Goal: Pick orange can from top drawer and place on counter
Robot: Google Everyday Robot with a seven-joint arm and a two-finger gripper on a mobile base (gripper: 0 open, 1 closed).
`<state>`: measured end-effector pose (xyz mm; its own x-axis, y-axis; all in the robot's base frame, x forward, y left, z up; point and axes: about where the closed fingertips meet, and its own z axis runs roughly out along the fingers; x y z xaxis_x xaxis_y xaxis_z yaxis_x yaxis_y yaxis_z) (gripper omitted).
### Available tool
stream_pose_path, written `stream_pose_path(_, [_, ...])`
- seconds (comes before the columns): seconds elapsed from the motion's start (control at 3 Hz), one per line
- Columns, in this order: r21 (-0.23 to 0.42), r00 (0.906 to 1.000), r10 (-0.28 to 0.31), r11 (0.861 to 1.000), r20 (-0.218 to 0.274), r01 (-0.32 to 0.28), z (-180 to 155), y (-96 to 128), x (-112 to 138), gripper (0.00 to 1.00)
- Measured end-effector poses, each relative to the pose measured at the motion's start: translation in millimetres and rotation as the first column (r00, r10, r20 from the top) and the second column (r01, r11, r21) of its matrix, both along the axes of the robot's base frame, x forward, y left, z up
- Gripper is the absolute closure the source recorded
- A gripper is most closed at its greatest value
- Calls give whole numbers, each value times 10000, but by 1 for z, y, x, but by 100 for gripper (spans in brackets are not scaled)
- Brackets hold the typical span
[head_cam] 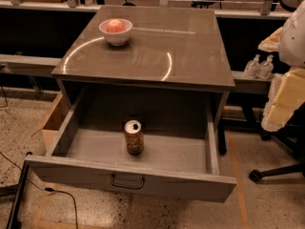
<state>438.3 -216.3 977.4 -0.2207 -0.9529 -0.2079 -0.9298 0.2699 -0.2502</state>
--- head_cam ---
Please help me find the orange soda can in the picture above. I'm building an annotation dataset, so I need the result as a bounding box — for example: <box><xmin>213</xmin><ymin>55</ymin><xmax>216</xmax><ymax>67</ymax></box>
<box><xmin>124</xmin><ymin>120</ymin><xmax>144</xmax><ymax>155</ymax></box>

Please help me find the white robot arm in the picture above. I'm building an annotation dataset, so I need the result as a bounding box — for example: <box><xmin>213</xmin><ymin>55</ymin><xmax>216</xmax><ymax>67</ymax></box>
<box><xmin>258</xmin><ymin>1</ymin><xmax>305</xmax><ymax>132</ymax></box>

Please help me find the grey cabinet with counter top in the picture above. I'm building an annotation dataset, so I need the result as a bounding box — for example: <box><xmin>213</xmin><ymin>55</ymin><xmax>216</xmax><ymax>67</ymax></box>
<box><xmin>51</xmin><ymin>5</ymin><xmax>236</xmax><ymax>156</ymax></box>

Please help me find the open grey top drawer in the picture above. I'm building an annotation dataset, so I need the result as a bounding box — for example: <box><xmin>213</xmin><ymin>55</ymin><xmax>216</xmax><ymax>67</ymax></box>
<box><xmin>26</xmin><ymin>85</ymin><xmax>236</xmax><ymax>202</ymax></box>

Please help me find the white ceramic bowl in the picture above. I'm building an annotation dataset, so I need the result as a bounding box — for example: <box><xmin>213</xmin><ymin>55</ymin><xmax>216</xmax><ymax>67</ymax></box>
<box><xmin>99</xmin><ymin>18</ymin><xmax>132</xmax><ymax>46</ymax></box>

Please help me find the red apple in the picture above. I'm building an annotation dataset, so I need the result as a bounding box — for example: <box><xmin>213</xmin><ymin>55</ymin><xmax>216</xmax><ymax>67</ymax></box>
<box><xmin>106</xmin><ymin>19</ymin><xmax>125</xmax><ymax>33</ymax></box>

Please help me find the cardboard box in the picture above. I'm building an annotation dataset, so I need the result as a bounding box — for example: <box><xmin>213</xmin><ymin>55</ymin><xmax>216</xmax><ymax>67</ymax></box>
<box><xmin>32</xmin><ymin>92</ymin><xmax>69</xmax><ymax>149</ymax></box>

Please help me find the left clear sanitizer bottle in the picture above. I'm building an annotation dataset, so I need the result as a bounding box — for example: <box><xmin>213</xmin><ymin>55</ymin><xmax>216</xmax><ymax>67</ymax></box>
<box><xmin>244</xmin><ymin>54</ymin><xmax>260</xmax><ymax>78</ymax></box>

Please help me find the clear sanitizer bottle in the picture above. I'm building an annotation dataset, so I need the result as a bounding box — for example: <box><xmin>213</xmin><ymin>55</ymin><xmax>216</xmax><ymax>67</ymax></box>
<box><xmin>256</xmin><ymin>54</ymin><xmax>274</xmax><ymax>79</ymax></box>
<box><xmin>244</xmin><ymin>54</ymin><xmax>260</xmax><ymax>78</ymax></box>

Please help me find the right clear sanitizer bottle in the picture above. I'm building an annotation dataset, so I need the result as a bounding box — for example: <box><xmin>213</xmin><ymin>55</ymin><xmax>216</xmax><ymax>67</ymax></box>
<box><xmin>256</xmin><ymin>54</ymin><xmax>274</xmax><ymax>79</ymax></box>

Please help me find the black office chair base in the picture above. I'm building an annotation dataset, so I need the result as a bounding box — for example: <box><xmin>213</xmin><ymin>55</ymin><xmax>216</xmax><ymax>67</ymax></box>
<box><xmin>249</xmin><ymin>105</ymin><xmax>305</xmax><ymax>183</ymax></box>

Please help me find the black metal stand leg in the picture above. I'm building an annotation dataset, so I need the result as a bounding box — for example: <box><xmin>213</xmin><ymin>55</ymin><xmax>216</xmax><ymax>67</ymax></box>
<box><xmin>6</xmin><ymin>162</ymin><xmax>30</xmax><ymax>229</ymax></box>

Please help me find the black drawer handle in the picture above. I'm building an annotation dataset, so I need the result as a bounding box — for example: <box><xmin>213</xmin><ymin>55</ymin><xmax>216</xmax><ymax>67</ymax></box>
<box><xmin>111</xmin><ymin>175</ymin><xmax>145</xmax><ymax>190</ymax></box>

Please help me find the black floor cable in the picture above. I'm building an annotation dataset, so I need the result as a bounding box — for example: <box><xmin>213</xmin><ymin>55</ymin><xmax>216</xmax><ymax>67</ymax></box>
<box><xmin>0</xmin><ymin>151</ymin><xmax>79</xmax><ymax>229</ymax></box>

